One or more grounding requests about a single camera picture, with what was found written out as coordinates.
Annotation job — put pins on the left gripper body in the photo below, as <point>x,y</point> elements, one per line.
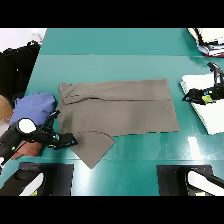
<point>63,140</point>

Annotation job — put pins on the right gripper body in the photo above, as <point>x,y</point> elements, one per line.
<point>201,96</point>

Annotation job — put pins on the taupe T-shirt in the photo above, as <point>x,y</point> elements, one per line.
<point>116,108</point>

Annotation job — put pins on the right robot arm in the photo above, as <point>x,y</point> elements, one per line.
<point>173,180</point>

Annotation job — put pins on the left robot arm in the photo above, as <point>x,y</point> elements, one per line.
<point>15,135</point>

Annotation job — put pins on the orange garment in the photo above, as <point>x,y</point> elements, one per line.
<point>31,150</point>

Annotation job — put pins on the blue garment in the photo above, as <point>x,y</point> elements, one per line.
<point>33,108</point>

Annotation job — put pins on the heap of clothes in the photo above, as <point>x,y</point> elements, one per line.
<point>211,40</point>

